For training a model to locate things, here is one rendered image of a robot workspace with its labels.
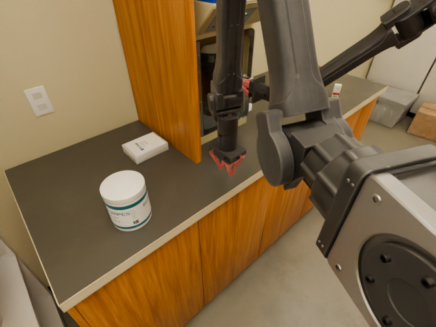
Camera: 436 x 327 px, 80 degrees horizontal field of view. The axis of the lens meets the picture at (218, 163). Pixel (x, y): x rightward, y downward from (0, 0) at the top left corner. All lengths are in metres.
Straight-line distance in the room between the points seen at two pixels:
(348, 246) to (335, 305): 1.64
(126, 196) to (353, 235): 0.65
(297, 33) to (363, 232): 0.23
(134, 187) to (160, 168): 0.30
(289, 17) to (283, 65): 0.05
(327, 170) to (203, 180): 0.79
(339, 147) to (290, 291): 1.61
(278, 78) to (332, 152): 0.12
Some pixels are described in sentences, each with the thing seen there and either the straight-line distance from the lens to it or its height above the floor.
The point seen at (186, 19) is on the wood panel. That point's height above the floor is 1.48.
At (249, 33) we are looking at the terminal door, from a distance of 1.18.
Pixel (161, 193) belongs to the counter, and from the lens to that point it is 0.99.
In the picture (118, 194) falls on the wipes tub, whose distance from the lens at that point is 0.81.
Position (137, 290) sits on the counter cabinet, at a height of 0.71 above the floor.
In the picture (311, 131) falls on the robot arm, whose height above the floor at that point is 1.47.
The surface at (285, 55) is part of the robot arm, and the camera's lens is 0.34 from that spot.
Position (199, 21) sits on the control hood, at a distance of 0.94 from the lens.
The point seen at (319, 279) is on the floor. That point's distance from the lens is 1.94.
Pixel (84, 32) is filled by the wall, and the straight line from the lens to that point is 1.29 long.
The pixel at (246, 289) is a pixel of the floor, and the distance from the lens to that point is 1.81.
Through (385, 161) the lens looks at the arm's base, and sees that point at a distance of 0.24.
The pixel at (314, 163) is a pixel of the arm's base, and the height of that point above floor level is 1.46.
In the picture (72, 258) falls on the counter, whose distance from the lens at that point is 0.91.
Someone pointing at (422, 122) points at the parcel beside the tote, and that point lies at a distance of 3.63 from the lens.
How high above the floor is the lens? 1.64
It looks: 40 degrees down
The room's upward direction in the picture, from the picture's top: straight up
